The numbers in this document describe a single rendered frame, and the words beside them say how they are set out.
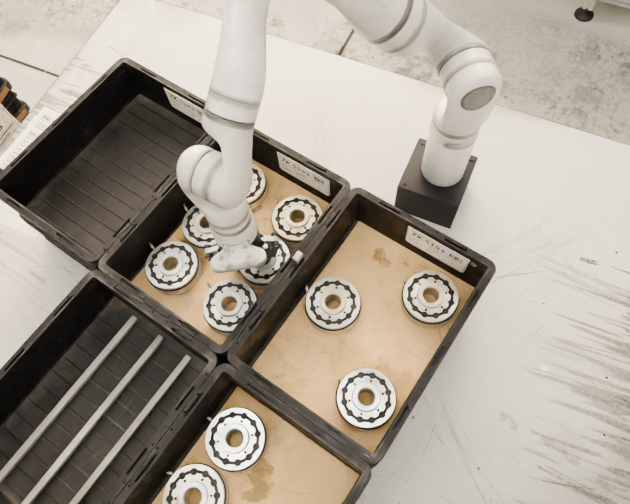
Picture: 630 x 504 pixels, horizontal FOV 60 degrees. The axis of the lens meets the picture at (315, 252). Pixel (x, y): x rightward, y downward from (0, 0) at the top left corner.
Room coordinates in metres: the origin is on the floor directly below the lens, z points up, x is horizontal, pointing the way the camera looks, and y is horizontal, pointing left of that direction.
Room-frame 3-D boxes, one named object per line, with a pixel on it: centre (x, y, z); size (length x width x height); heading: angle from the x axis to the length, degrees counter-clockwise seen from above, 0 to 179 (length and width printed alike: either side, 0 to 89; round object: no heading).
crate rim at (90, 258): (0.68, 0.38, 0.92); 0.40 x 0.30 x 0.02; 139
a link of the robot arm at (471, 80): (0.62, -0.29, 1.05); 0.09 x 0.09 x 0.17; 6
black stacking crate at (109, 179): (0.68, 0.38, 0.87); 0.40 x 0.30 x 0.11; 139
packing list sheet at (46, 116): (0.83, 0.66, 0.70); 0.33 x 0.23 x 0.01; 149
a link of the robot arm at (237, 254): (0.42, 0.13, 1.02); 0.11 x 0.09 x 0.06; 4
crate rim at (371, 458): (0.29, -0.07, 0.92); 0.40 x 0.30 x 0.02; 139
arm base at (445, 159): (0.62, -0.30, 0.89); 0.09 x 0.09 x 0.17; 58
